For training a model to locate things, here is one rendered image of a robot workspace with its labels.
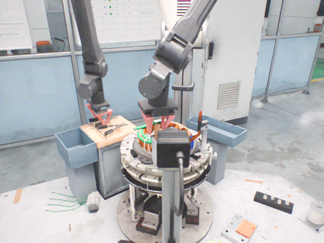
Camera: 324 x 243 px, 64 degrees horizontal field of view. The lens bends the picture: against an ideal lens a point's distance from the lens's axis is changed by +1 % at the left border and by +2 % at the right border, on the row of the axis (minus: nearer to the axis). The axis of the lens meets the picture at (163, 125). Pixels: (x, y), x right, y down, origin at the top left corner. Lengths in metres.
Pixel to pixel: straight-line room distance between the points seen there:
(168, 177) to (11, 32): 2.68
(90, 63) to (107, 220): 0.61
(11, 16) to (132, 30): 1.17
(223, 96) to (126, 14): 1.49
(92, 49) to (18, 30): 1.99
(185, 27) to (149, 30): 2.54
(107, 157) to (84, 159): 0.10
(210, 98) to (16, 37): 2.15
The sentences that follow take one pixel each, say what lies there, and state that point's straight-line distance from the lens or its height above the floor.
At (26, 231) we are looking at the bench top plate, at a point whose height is 0.78.
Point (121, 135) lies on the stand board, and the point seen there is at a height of 1.07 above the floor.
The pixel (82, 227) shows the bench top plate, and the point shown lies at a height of 0.78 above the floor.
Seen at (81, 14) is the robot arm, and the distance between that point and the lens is 0.92.
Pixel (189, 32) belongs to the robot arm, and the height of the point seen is 1.49.
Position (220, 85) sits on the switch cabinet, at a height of 0.63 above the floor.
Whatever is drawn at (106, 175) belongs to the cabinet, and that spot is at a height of 0.90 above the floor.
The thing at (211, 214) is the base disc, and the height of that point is 0.80.
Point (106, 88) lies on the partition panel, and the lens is 3.18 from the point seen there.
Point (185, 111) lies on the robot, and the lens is 1.34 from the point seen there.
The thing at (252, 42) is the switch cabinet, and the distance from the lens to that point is 3.43.
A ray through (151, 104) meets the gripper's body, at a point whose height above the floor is 1.31.
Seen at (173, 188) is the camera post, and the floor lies 1.32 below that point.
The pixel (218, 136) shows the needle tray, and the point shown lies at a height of 1.05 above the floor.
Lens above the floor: 1.56
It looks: 26 degrees down
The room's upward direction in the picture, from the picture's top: straight up
